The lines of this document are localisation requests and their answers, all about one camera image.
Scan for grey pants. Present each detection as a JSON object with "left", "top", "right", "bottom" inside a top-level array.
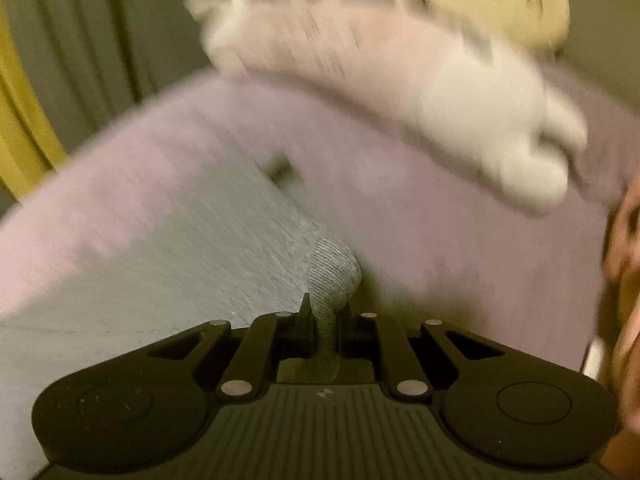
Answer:
[{"left": 0, "top": 156, "right": 363, "bottom": 480}]

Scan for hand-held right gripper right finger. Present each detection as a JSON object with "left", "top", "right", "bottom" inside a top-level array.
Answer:
[{"left": 337, "top": 305, "right": 507, "bottom": 403}]

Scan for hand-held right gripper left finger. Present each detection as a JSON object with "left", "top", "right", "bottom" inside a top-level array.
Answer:
[{"left": 145, "top": 293, "right": 316, "bottom": 403}]

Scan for pink and white plush toy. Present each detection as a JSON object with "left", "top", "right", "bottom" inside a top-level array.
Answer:
[{"left": 185, "top": 0, "right": 589, "bottom": 217}]

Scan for yellow curtain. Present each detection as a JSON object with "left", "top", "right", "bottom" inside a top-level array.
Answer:
[{"left": 0, "top": 0, "right": 69, "bottom": 188}]

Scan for grey curtain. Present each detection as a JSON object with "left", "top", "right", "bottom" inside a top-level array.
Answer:
[{"left": 0, "top": 0, "right": 241, "bottom": 141}]

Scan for purple blanket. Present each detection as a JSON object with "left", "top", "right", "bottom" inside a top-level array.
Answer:
[{"left": 0, "top": 67, "right": 632, "bottom": 377}]

